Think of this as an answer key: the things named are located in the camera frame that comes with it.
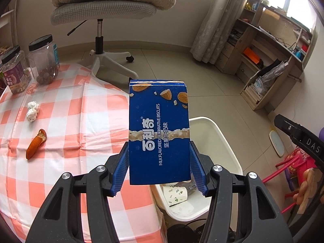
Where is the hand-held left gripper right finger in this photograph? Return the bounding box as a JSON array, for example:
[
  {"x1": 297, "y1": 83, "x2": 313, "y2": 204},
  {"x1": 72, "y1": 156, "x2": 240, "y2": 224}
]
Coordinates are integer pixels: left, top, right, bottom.
[{"x1": 190, "y1": 141, "x2": 295, "y2": 243}]

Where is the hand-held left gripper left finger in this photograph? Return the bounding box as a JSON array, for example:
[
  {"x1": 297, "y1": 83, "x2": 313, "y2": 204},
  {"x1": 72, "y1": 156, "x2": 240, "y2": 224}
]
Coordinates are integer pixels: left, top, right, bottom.
[{"x1": 25, "y1": 142, "x2": 130, "y2": 243}]

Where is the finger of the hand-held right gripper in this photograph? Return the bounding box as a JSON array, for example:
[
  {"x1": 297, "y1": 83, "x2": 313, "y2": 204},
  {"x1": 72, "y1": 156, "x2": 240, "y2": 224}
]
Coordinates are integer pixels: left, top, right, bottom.
[{"x1": 275, "y1": 115, "x2": 304, "y2": 142}]

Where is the clear plastic water bottle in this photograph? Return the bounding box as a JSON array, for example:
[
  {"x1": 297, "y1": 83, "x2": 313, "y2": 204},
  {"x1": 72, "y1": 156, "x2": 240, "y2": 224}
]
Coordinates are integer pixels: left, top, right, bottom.
[{"x1": 189, "y1": 181, "x2": 203, "y2": 196}]

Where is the white plastic bin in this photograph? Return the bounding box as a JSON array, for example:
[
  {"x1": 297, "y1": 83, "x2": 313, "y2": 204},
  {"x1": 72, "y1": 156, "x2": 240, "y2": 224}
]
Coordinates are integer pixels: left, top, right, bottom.
[{"x1": 149, "y1": 116, "x2": 243, "y2": 221}]

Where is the white leaf-print paper cup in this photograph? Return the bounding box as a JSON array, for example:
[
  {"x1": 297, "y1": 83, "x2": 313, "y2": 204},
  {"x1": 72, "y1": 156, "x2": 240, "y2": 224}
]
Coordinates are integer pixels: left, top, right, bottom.
[{"x1": 162, "y1": 185, "x2": 189, "y2": 207}]

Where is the blue biscuit box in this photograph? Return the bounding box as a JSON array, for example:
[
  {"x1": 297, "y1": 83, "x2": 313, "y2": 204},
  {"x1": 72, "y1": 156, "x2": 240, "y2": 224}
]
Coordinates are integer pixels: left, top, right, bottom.
[{"x1": 128, "y1": 79, "x2": 191, "y2": 186}]

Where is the person's right hand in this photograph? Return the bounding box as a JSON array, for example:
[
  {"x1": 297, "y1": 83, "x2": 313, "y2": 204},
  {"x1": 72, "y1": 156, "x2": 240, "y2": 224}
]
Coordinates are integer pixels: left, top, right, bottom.
[{"x1": 297, "y1": 168, "x2": 318, "y2": 214}]

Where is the pale blue oval board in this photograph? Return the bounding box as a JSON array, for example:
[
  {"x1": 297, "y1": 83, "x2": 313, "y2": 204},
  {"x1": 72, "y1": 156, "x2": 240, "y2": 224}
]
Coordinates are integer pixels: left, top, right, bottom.
[{"x1": 269, "y1": 130, "x2": 285, "y2": 157}]

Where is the red plastic stool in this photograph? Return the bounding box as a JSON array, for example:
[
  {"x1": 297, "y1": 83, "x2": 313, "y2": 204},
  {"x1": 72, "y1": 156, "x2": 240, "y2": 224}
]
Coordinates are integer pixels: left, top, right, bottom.
[{"x1": 262, "y1": 148, "x2": 324, "y2": 213}]

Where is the dark grey bag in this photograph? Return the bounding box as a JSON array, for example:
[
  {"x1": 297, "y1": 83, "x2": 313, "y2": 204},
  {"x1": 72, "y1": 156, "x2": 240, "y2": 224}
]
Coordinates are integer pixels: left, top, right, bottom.
[{"x1": 258, "y1": 59, "x2": 289, "y2": 81}]

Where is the orange box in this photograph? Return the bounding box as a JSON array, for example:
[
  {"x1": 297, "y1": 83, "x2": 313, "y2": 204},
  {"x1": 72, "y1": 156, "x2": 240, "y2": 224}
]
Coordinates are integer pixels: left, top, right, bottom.
[{"x1": 243, "y1": 47, "x2": 264, "y2": 65}]

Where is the orange white checked tablecloth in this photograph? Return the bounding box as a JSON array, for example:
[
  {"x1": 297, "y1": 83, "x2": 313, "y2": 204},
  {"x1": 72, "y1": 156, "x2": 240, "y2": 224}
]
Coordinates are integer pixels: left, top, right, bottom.
[{"x1": 0, "y1": 63, "x2": 167, "y2": 243}]

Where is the wooden desk with shelves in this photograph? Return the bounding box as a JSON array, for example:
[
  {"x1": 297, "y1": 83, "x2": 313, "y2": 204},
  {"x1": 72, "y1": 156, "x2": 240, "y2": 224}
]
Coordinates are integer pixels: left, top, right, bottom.
[{"x1": 215, "y1": 0, "x2": 318, "y2": 111}]

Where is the crumpled white tissue wad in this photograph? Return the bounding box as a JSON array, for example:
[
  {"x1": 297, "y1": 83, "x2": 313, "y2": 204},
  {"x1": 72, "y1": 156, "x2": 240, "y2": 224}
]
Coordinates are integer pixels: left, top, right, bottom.
[{"x1": 26, "y1": 101, "x2": 40, "y2": 123}]

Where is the beige patterned curtain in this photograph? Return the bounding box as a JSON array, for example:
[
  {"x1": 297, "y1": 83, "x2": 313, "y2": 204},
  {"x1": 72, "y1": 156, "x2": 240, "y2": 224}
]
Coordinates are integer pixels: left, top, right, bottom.
[{"x1": 190, "y1": 0, "x2": 265, "y2": 65}]

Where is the clear jar of nuts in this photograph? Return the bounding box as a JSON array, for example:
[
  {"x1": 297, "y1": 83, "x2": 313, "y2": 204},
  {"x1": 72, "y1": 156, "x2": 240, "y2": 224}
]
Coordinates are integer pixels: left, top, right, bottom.
[{"x1": 28, "y1": 35, "x2": 60, "y2": 84}]

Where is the purple-label nut jar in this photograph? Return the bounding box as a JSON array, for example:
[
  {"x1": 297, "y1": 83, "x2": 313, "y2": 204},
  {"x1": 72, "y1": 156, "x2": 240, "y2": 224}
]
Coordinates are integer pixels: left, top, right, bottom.
[{"x1": 1, "y1": 45, "x2": 32, "y2": 95}]

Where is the grey office chair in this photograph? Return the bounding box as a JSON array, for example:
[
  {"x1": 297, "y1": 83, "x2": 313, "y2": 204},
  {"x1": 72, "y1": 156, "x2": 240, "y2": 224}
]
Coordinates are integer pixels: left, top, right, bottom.
[{"x1": 50, "y1": 1, "x2": 157, "y2": 80}]

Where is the white bookshelf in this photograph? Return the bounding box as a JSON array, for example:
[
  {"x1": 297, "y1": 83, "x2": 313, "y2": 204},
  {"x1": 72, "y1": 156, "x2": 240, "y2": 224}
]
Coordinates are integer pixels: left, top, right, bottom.
[{"x1": 0, "y1": 7, "x2": 16, "y2": 56}]

